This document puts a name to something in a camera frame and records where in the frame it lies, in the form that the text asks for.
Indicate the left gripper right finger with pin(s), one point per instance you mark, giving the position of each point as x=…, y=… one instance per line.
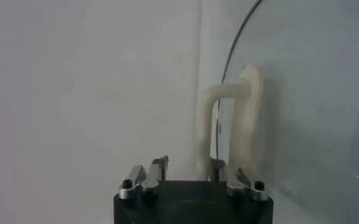
x=235, y=182

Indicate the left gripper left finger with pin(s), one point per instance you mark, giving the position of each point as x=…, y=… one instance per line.
x=153, y=179

